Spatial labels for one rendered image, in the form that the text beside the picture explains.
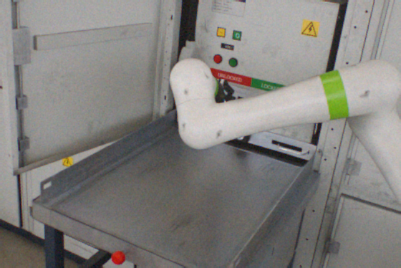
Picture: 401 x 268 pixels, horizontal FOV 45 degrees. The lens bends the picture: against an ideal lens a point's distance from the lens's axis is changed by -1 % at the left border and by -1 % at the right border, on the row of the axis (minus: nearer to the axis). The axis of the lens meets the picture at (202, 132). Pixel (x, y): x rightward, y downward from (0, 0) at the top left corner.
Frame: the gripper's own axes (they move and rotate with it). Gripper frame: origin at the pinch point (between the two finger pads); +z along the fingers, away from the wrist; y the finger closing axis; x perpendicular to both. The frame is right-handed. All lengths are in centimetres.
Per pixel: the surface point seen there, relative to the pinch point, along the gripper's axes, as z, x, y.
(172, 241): -33, 9, 40
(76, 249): 56, -72, 75
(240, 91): 9.8, -1.9, -9.1
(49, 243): -30, -28, 54
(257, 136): 20.1, 5.7, 3.2
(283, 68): 8.1, 10.6, -19.9
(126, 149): -6.2, -27.9, 22.2
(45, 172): 39, -91, 44
